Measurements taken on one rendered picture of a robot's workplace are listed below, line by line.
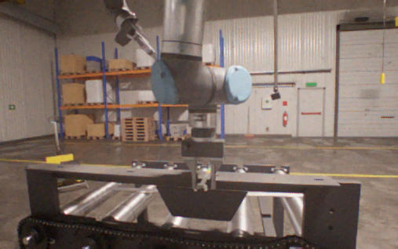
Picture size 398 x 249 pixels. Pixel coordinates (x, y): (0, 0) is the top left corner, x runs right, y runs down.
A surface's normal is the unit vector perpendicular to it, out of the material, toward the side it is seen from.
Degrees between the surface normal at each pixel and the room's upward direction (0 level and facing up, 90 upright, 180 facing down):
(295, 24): 90
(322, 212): 90
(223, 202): 90
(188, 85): 104
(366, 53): 90
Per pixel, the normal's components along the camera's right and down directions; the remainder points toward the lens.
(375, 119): -0.20, 0.09
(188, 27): 0.24, 0.31
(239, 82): 0.59, 0.06
